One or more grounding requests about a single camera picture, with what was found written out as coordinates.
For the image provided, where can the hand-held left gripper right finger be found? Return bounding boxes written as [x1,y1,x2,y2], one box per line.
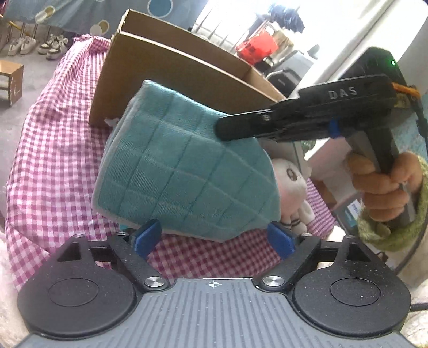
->
[261,221,377,292]

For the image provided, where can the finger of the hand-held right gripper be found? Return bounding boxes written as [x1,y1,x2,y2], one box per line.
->
[214,109,278,142]

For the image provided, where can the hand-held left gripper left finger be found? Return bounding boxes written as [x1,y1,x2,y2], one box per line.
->
[50,219,169,292]

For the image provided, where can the pink plush doll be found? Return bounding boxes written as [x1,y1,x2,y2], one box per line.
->
[267,157,315,235]

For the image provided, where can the teal quilted towel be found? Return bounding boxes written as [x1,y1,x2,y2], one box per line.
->
[91,80,281,242]

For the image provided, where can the brown cardboard box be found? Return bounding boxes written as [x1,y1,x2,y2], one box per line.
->
[89,9,286,127]

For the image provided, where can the person's right hand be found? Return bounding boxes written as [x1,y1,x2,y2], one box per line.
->
[346,151,426,223]

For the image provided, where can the dark printed carton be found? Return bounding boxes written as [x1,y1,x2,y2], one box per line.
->
[329,197,363,238]

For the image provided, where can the red plastic bag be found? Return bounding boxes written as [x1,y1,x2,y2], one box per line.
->
[236,32,280,64]

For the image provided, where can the beige towel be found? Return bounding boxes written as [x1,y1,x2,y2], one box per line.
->
[272,28,292,57]

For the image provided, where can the dark blue garments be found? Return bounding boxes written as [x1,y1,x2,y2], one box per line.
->
[267,3,306,34]

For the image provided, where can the pink checkered tablecloth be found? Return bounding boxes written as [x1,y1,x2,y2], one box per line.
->
[5,33,338,292]

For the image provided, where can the white fluffy blanket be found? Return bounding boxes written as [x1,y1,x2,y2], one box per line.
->
[0,231,27,348]

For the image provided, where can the wooden stool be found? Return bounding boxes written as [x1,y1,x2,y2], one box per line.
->
[0,61,25,108]

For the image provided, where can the yellow bamboo stick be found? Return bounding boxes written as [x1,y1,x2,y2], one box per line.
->
[7,20,32,38]

